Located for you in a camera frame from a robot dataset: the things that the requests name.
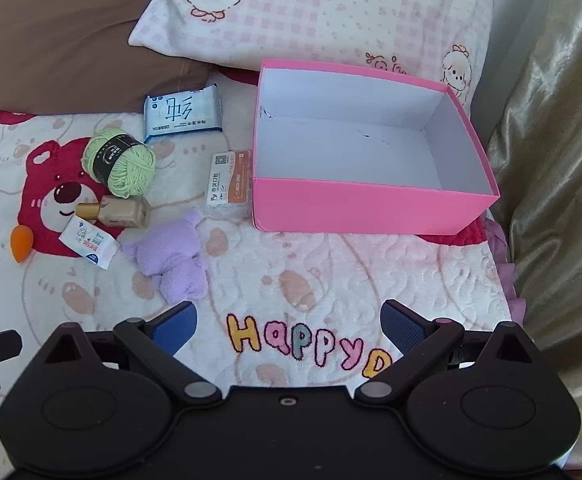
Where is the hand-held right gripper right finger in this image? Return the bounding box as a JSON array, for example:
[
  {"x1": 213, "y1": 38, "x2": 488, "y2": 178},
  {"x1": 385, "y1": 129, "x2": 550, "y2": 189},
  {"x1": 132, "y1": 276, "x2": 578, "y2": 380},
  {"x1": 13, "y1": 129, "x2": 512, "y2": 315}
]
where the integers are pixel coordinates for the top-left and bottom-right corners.
[{"x1": 353, "y1": 299, "x2": 539, "y2": 408}]

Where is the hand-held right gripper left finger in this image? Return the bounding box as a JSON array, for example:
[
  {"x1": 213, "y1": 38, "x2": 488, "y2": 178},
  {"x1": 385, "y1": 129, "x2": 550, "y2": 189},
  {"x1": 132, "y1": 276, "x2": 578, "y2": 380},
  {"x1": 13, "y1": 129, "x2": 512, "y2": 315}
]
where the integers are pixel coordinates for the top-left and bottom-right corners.
[{"x1": 41, "y1": 301, "x2": 224, "y2": 408}]

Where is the purple plush toy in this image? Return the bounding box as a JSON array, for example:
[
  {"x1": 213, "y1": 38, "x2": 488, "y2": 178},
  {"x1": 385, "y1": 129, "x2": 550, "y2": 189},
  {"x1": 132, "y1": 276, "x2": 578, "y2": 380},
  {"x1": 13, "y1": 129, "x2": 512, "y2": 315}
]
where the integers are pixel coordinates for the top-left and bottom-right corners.
[{"x1": 121, "y1": 209, "x2": 208, "y2": 306}]

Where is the orange makeup sponge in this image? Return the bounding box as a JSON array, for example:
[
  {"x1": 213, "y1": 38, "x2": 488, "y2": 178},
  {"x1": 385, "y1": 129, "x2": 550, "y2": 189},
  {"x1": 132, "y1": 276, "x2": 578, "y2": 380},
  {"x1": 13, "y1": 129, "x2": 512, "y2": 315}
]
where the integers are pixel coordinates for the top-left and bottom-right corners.
[{"x1": 10, "y1": 226, "x2": 37, "y2": 263}]

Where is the small white wipe packet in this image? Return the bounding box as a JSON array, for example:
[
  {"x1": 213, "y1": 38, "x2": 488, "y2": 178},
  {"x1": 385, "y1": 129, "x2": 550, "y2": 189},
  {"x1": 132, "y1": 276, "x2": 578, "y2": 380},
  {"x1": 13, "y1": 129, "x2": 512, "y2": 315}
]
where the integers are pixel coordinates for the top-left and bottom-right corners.
[{"x1": 58, "y1": 215, "x2": 120, "y2": 269}]

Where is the pink cardboard box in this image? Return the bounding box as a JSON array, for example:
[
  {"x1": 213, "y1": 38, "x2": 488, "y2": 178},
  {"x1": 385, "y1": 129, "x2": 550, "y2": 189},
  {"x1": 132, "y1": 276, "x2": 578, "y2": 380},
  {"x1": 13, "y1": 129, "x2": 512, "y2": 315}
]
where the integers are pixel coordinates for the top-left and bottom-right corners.
[{"x1": 251, "y1": 58, "x2": 500, "y2": 236}]

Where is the white labelled packet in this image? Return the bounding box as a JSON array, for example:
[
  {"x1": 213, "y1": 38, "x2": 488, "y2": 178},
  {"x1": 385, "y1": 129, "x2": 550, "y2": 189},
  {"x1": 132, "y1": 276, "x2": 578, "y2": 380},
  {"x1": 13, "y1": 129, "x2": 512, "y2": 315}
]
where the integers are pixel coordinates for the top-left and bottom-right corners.
[{"x1": 206, "y1": 149, "x2": 254, "y2": 220}]

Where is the green yarn ball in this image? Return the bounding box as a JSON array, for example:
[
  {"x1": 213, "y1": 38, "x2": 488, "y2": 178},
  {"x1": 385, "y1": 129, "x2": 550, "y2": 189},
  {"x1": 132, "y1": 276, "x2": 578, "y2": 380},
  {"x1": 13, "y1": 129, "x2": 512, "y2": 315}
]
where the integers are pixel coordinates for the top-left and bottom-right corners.
[{"x1": 81, "y1": 124, "x2": 157, "y2": 199}]

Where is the blue wet wipes pack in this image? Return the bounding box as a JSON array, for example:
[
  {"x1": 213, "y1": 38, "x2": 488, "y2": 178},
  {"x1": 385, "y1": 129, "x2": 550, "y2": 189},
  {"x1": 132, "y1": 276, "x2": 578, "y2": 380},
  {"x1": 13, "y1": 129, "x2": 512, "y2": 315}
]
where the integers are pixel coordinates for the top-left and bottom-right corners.
[{"x1": 144, "y1": 84, "x2": 223, "y2": 143}]

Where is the pink ruffled bed skirt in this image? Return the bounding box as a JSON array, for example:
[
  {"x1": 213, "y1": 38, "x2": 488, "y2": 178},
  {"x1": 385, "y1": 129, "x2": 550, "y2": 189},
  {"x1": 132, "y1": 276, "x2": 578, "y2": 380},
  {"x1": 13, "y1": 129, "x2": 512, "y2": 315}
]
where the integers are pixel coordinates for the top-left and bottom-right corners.
[{"x1": 486, "y1": 220, "x2": 526, "y2": 326}]

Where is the bear printed blanket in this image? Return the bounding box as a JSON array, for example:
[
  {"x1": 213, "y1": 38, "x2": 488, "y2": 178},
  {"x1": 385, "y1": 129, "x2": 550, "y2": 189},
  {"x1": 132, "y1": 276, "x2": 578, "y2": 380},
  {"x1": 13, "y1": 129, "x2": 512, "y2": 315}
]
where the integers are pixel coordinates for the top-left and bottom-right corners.
[{"x1": 0, "y1": 70, "x2": 514, "y2": 477}]

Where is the gold satin cloth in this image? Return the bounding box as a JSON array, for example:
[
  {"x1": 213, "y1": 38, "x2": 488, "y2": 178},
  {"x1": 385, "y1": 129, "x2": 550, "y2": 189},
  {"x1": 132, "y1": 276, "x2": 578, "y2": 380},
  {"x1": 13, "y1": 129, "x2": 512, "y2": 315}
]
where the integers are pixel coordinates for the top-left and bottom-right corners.
[{"x1": 486, "y1": 0, "x2": 582, "y2": 471}]

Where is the brown pillow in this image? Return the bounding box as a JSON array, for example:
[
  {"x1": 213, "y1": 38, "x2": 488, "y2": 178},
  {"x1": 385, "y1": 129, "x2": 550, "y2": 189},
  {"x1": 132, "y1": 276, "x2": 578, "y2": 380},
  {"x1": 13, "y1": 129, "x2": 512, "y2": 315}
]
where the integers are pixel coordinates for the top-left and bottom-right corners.
[{"x1": 0, "y1": 0, "x2": 212, "y2": 115}]

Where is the pink checked cartoon pillow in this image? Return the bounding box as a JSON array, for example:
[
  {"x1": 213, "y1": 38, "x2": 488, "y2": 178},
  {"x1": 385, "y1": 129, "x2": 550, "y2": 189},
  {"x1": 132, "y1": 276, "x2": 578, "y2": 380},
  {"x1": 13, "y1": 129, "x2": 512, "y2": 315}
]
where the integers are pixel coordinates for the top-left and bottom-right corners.
[{"x1": 128, "y1": 0, "x2": 498, "y2": 106}]

